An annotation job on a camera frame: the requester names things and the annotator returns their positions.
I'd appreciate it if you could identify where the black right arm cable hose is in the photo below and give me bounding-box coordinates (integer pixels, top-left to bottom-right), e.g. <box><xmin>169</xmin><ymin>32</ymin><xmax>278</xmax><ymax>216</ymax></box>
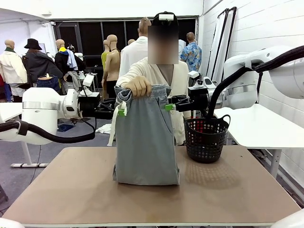
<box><xmin>207</xmin><ymin>45</ymin><xmax>304</xmax><ymax>119</ymax></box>

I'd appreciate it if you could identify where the mannequin with black hat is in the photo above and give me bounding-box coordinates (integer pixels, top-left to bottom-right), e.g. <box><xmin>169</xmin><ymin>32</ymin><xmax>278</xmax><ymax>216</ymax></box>
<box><xmin>22</xmin><ymin>38</ymin><xmax>64</xmax><ymax>95</ymax></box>

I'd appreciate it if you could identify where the black perforated plastic basket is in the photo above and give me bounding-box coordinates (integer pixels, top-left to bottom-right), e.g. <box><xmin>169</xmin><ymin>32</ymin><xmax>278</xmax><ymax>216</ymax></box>
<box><xmin>183</xmin><ymin>114</ymin><xmax>231</xmax><ymax>164</ymax></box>

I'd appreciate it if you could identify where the black framed window wall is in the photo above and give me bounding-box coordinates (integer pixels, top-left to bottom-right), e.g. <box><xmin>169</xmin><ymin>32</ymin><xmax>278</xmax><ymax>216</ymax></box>
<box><xmin>53</xmin><ymin>16</ymin><xmax>200</xmax><ymax>72</ymax></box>

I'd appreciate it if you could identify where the mannequin in yellow top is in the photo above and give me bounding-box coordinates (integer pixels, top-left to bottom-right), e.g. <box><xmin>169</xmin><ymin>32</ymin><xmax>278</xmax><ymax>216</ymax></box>
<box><xmin>101</xmin><ymin>39</ymin><xmax>111</xmax><ymax>72</ymax></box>

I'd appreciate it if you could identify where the grey training pants white drawstring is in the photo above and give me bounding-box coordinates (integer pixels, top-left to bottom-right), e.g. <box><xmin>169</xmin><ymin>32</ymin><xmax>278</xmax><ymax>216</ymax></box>
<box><xmin>108</xmin><ymin>83</ymin><xmax>181</xmax><ymax>186</ymax></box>

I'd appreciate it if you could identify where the black tripod stand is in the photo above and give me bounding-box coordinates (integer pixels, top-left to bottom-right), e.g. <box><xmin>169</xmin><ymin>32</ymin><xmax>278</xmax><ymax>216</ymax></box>
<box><xmin>257</xmin><ymin>71</ymin><xmax>264</xmax><ymax>104</ymax></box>

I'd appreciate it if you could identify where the person's right hand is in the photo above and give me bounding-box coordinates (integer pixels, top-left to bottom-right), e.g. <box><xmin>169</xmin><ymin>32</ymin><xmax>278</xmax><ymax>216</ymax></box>
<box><xmin>121</xmin><ymin>76</ymin><xmax>152</xmax><ymax>97</ymax></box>

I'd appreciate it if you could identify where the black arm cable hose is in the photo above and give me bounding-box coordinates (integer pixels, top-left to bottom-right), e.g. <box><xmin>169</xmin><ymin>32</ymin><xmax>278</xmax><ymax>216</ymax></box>
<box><xmin>207</xmin><ymin>45</ymin><xmax>304</xmax><ymax>119</ymax></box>
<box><xmin>0</xmin><ymin>114</ymin><xmax>97</xmax><ymax>144</ymax></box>

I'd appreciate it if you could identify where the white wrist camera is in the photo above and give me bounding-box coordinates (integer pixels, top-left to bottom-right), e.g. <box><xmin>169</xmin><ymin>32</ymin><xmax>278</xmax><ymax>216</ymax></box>
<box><xmin>79</xmin><ymin>73</ymin><xmax>100</xmax><ymax>98</ymax></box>
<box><xmin>187</xmin><ymin>70</ymin><xmax>219</xmax><ymax>90</ymax></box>

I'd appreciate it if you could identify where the mannequin in cream jacket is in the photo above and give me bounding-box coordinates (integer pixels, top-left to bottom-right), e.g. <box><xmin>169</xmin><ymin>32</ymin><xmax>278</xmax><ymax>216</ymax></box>
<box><xmin>0</xmin><ymin>39</ymin><xmax>28</xmax><ymax>103</ymax></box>

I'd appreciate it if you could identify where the mannequin with white cloth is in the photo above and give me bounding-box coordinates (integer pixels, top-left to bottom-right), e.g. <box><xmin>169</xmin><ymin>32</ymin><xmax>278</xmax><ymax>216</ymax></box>
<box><xmin>118</xmin><ymin>18</ymin><xmax>152</xmax><ymax>76</ymax></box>

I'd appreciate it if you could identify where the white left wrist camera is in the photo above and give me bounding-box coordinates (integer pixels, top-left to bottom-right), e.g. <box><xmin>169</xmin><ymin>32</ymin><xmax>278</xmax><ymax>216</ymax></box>
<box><xmin>79</xmin><ymin>73</ymin><xmax>100</xmax><ymax>98</ymax></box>

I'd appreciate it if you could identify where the black framed white panel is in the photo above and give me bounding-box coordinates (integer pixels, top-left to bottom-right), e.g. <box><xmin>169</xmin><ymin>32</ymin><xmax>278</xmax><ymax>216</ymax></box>
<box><xmin>213</xmin><ymin>6</ymin><xmax>238</xmax><ymax>83</ymax></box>
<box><xmin>204</xmin><ymin>8</ymin><xmax>230</xmax><ymax>83</ymax></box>

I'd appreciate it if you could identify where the person in cream cardigan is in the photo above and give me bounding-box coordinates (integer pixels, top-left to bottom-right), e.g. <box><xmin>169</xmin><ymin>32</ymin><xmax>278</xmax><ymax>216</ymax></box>
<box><xmin>115</xmin><ymin>11</ymin><xmax>191</xmax><ymax>146</ymax></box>

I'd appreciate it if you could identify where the mannequin with yellow collar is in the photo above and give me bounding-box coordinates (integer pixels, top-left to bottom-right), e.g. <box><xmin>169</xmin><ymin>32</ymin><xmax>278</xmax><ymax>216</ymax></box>
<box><xmin>55</xmin><ymin>39</ymin><xmax>86</xmax><ymax>95</ymax></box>

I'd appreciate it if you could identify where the black cap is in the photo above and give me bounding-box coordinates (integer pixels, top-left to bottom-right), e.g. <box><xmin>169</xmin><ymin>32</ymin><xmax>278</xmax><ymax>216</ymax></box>
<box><xmin>151</xmin><ymin>11</ymin><xmax>179</xmax><ymax>27</ymax></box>

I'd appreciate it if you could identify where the white cloth on floor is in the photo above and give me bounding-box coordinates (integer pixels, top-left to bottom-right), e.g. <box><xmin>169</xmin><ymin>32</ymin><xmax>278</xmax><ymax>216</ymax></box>
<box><xmin>96</xmin><ymin>123</ymin><xmax>112</xmax><ymax>134</ymax></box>

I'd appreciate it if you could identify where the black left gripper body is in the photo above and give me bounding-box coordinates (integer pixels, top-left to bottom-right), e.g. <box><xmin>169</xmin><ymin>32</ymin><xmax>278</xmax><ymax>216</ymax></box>
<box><xmin>78</xmin><ymin>96</ymin><xmax>114</xmax><ymax>119</ymax></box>

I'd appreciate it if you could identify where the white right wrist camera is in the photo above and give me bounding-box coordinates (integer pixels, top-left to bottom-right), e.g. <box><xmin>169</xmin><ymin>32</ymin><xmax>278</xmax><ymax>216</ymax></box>
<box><xmin>187</xmin><ymin>70</ymin><xmax>219</xmax><ymax>90</ymax></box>

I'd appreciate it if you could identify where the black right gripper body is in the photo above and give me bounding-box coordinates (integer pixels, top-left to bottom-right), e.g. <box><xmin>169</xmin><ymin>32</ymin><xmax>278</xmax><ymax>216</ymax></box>
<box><xmin>187</xmin><ymin>88</ymin><xmax>210</xmax><ymax>112</ymax></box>

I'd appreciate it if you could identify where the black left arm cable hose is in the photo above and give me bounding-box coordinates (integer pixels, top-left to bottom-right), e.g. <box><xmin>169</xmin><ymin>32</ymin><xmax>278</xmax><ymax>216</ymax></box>
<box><xmin>0</xmin><ymin>114</ymin><xmax>97</xmax><ymax>144</ymax></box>

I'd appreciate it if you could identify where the bare mannequin in black trousers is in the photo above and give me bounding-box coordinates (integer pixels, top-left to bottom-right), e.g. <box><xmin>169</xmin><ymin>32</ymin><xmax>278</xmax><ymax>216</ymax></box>
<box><xmin>102</xmin><ymin>34</ymin><xmax>122</xmax><ymax>100</ymax></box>

